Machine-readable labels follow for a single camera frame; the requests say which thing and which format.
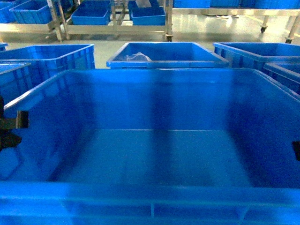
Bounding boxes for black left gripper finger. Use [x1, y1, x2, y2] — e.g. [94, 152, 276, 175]
[0, 111, 29, 129]
[292, 141, 300, 161]

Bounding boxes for large blue plastic crate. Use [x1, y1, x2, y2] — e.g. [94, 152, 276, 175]
[0, 68, 300, 225]

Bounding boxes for blue crate near left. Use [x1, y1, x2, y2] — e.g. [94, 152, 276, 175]
[0, 63, 33, 105]

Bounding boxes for blue crate left ahead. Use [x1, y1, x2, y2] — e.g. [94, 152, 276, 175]
[0, 44, 95, 79]

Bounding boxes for blue crate ahead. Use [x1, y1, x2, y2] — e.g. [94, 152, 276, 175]
[106, 42, 229, 69]
[213, 42, 300, 71]
[0, 44, 95, 79]

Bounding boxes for blue crate near right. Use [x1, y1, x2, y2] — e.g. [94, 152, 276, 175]
[263, 62, 300, 94]

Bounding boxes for steel rack far centre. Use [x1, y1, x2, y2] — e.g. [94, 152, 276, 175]
[46, 0, 173, 42]

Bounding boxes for blue crate right ahead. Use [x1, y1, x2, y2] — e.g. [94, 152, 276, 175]
[213, 42, 300, 71]

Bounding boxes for blue crate far left rack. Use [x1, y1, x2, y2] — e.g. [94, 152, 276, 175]
[0, 0, 52, 24]

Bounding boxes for blue crate rack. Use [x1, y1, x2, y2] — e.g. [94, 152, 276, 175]
[0, 0, 52, 24]
[127, 0, 165, 26]
[71, 0, 111, 25]

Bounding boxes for blue crate lower rack left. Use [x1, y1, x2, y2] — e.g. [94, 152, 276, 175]
[71, 0, 111, 25]

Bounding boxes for clear plastic bag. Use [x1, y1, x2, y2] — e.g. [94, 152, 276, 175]
[115, 52, 152, 61]

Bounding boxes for blue crates on far cart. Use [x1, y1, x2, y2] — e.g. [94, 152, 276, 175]
[173, 0, 300, 9]

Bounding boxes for blue crate centre ahead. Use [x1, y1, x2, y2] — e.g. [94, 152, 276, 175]
[106, 42, 229, 69]

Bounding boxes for blue crate lower rack right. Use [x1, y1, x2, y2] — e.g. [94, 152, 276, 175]
[127, 0, 165, 26]

